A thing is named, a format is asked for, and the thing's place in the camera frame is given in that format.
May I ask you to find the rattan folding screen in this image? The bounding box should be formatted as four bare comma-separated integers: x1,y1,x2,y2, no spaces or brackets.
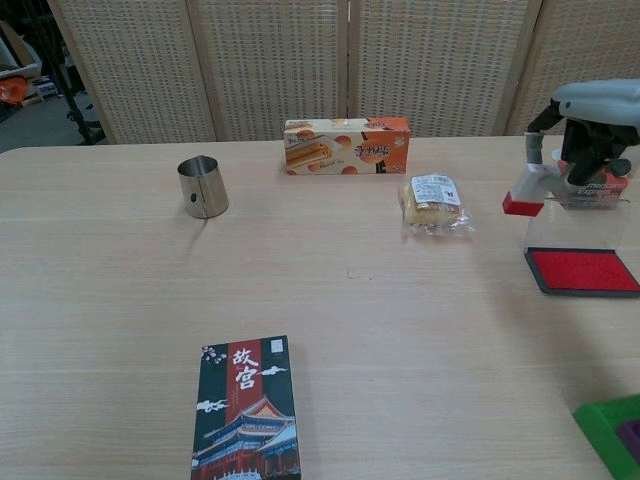
47,0,640,146

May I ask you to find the green purple toy block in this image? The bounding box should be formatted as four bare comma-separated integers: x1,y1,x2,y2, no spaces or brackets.
572,393,640,476

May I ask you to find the black tripod stand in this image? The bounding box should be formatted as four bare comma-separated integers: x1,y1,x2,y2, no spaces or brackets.
47,44,107,145

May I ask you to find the wrapped pastry packet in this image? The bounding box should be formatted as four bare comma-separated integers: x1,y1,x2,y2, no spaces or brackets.
398,173,476,240

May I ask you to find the small red white cube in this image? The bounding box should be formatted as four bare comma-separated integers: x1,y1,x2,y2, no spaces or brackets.
501,162,557,217

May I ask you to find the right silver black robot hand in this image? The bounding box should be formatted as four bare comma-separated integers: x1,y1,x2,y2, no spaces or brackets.
524,78,640,186

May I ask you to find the black red palace print box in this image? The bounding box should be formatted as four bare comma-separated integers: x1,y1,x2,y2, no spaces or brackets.
189,334,304,480

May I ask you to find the stainless steel milk pitcher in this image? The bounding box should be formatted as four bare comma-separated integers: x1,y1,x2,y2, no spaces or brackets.
177,155,230,220

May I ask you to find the red ink pad clear lid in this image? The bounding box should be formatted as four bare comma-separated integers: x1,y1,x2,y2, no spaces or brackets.
522,196,640,300

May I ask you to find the orange biscuit box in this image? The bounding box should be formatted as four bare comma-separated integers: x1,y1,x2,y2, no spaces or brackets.
283,116,412,177

